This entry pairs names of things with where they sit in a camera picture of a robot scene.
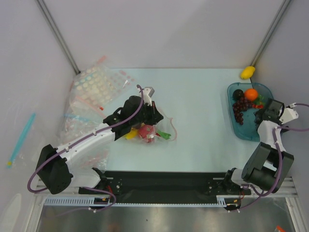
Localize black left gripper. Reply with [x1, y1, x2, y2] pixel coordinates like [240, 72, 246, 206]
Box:
[130, 101, 163, 126]

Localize pink dragon fruit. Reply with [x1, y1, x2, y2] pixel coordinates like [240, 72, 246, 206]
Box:
[138, 124, 172, 144]

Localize pink dotted zip top bag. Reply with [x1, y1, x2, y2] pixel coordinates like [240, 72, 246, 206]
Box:
[123, 117, 178, 145]

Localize yellow banana bunch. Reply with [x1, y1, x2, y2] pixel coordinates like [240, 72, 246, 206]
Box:
[125, 128, 139, 140]

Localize yellow mango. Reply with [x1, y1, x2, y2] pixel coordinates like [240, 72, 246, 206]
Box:
[240, 66, 255, 80]

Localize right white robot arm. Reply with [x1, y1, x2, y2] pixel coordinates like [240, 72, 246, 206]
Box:
[223, 99, 298, 196]

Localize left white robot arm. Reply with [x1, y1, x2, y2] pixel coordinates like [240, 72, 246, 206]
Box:
[35, 96, 164, 194]

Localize pile of zip bags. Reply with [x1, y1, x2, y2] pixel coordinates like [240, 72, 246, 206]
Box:
[58, 58, 137, 171]

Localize orange fruit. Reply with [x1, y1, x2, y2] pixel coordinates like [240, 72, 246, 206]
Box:
[244, 88, 259, 102]

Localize purple grape bunch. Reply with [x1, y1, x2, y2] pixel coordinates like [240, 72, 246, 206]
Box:
[233, 97, 253, 125]

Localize teal plastic fruit bin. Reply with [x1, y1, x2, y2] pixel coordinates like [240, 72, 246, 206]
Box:
[227, 82, 274, 142]

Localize dark plum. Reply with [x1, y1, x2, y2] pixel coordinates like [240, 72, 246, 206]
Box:
[232, 89, 244, 101]

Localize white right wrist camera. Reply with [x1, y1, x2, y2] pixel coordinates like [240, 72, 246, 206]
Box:
[279, 103, 299, 124]

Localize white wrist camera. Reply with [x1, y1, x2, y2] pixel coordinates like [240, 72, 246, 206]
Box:
[137, 85, 155, 106]
[279, 103, 299, 124]

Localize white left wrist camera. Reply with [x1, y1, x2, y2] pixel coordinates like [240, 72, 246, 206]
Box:
[137, 85, 155, 106]

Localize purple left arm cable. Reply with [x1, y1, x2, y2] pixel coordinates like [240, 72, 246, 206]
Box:
[27, 84, 145, 215]

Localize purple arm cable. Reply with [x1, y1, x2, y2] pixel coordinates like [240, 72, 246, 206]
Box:
[226, 102, 309, 213]
[27, 84, 145, 215]

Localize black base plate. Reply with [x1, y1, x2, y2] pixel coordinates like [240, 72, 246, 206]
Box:
[78, 170, 252, 204]

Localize aluminium frame rail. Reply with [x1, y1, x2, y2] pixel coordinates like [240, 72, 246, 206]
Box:
[33, 176, 297, 197]

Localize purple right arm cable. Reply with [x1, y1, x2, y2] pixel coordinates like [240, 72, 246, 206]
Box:
[226, 102, 309, 213]

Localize blue zipper bag on wall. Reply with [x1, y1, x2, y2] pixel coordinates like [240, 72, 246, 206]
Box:
[6, 112, 58, 170]

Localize white slotted cable duct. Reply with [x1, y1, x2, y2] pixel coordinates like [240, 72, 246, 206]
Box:
[44, 194, 241, 208]

